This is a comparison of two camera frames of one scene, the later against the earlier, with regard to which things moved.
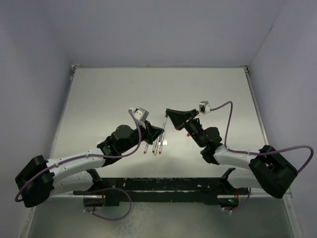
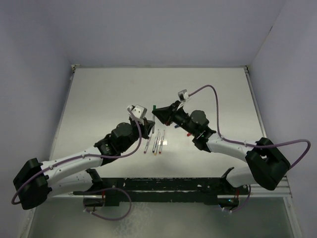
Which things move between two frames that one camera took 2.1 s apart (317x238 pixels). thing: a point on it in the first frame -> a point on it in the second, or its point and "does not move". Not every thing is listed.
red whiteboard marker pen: (160, 148) does not move
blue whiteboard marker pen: (153, 151) does not move
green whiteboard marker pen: (165, 123) -> (154, 108)
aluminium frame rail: (261, 192) does not move
